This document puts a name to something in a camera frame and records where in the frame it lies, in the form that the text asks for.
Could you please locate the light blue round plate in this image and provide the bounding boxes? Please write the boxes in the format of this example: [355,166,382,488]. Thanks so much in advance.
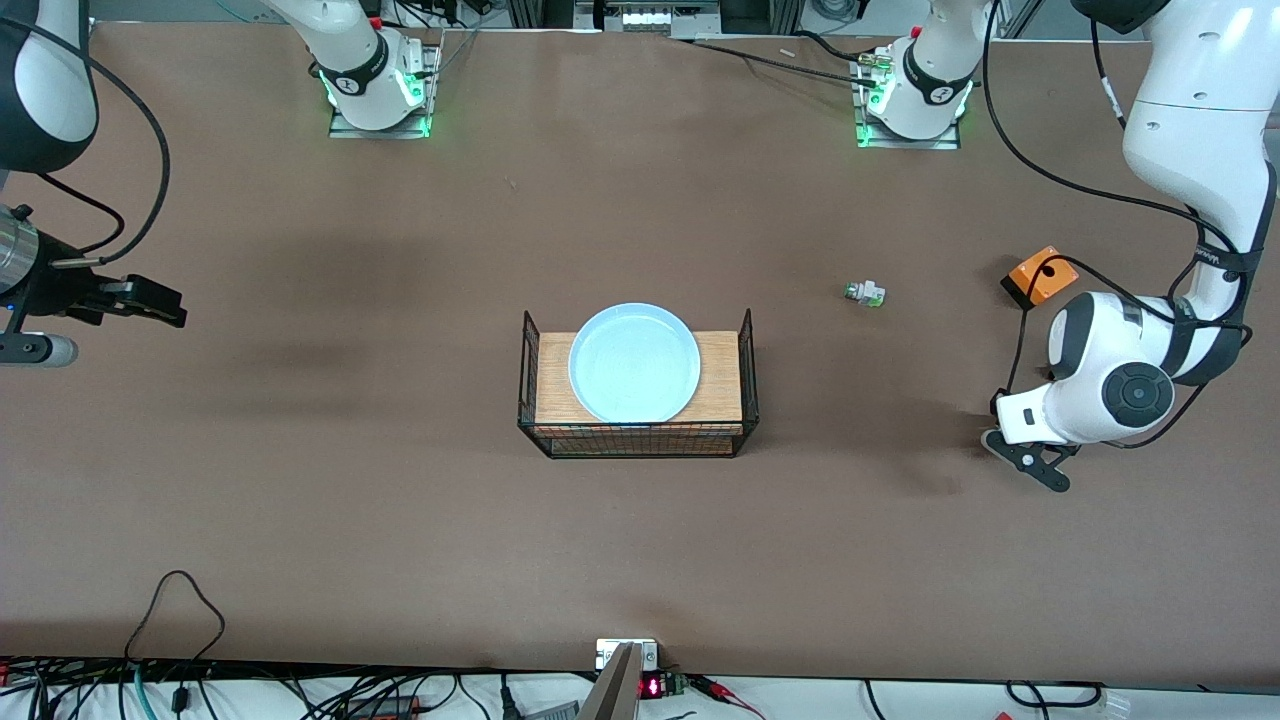
[568,302,702,425]

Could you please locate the orange button box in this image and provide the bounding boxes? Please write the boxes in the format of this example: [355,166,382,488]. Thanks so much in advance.
[1001,245,1081,312]

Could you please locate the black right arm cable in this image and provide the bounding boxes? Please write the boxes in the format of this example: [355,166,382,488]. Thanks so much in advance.
[40,18,172,269]

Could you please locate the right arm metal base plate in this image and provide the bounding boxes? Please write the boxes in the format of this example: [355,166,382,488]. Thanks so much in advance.
[329,40,434,140]

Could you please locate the black looped cable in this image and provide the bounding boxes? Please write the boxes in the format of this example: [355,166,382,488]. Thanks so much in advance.
[124,570,227,663]

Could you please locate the black wire rack wooden top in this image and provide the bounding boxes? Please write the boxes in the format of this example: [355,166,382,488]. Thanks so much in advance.
[517,308,761,461]

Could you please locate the silver metal mounting bracket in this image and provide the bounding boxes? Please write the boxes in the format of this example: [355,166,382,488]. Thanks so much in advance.
[578,638,660,720]

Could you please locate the long black table cable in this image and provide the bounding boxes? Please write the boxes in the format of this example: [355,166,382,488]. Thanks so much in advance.
[690,38,883,87]

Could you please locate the red and black wires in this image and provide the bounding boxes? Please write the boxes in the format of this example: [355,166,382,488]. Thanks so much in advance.
[688,675,766,720]

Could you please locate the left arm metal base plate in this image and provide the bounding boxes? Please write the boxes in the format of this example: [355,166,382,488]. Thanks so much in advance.
[856,45,962,151]

